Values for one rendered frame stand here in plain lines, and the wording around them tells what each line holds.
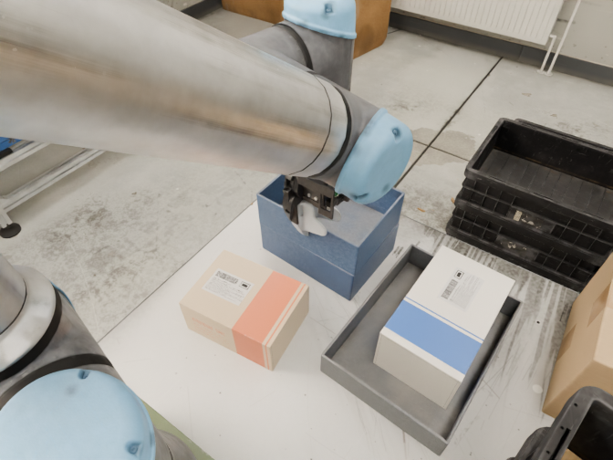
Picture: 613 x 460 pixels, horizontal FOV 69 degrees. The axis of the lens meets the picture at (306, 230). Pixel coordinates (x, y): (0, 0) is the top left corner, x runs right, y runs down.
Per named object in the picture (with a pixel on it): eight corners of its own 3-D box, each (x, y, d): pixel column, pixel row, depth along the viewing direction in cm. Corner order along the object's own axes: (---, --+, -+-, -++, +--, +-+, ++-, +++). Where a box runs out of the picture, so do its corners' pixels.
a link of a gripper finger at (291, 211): (291, 230, 66) (290, 184, 60) (283, 225, 67) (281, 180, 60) (310, 212, 69) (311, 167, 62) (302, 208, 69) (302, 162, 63)
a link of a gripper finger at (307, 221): (320, 259, 69) (322, 216, 62) (289, 242, 71) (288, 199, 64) (331, 246, 70) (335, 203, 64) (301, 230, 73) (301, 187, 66)
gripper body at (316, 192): (330, 224, 61) (334, 153, 52) (280, 199, 64) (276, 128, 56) (359, 193, 65) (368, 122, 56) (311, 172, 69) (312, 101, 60)
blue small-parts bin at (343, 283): (262, 247, 85) (259, 222, 80) (309, 203, 93) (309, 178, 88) (349, 301, 77) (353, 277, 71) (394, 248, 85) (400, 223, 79)
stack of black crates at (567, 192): (429, 273, 150) (463, 168, 117) (462, 220, 167) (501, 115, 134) (552, 333, 135) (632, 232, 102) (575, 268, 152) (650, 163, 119)
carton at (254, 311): (188, 329, 73) (178, 302, 67) (229, 276, 80) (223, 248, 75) (272, 371, 68) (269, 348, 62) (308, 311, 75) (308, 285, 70)
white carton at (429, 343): (445, 409, 64) (461, 382, 57) (372, 362, 69) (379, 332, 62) (496, 312, 75) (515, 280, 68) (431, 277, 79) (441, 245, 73)
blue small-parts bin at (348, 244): (258, 223, 79) (255, 193, 74) (308, 178, 88) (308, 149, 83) (354, 276, 71) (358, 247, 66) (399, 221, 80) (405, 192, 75)
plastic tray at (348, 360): (439, 457, 60) (448, 444, 56) (319, 370, 68) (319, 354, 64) (513, 318, 74) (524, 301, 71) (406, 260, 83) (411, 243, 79)
